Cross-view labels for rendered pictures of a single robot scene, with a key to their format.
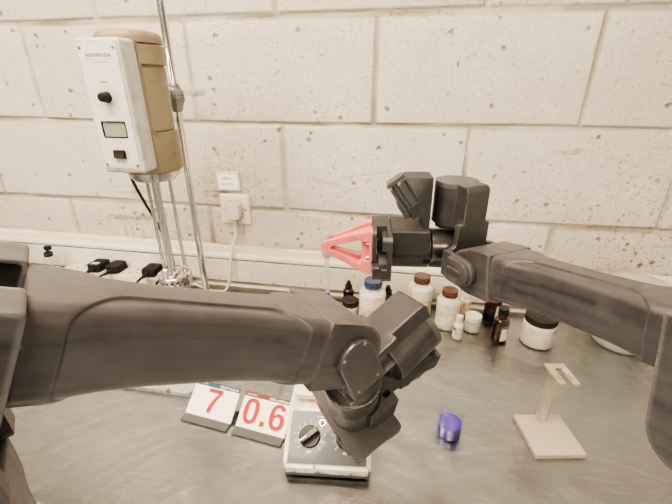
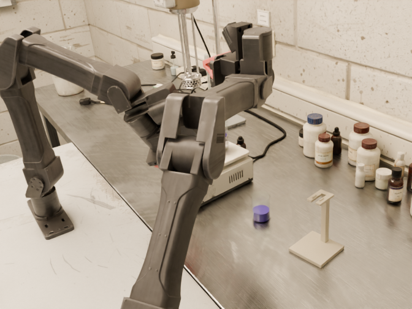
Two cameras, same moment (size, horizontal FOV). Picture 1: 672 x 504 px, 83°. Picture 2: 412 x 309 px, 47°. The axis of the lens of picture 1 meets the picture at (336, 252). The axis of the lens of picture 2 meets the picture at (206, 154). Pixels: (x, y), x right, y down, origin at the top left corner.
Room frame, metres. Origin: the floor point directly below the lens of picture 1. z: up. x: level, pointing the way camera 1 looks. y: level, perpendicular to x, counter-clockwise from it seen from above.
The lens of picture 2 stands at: (-0.19, -0.83, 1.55)
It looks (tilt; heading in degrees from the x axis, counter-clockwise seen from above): 27 degrees down; 52
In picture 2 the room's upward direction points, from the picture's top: 6 degrees counter-clockwise
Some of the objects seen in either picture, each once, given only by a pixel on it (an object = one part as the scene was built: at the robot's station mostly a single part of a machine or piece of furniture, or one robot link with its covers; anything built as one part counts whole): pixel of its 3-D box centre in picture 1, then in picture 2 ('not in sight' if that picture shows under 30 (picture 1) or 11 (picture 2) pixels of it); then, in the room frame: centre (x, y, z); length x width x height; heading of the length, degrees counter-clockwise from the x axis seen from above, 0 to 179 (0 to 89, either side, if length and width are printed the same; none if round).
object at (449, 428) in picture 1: (450, 419); (260, 206); (0.46, -0.19, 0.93); 0.04 x 0.04 x 0.06
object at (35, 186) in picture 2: not in sight; (43, 179); (0.13, 0.21, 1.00); 0.09 x 0.06 x 0.06; 36
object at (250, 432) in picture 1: (262, 417); not in sight; (0.47, 0.12, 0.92); 0.09 x 0.06 x 0.04; 73
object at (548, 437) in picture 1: (556, 408); (316, 224); (0.45, -0.35, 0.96); 0.08 x 0.08 x 0.13; 1
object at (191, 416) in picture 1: (211, 404); not in sight; (0.50, 0.22, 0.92); 0.09 x 0.06 x 0.04; 73
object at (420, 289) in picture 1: (420, 294); (360, 143); (0.82, -0.21, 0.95); 0.06 x 0.06 x 0.11
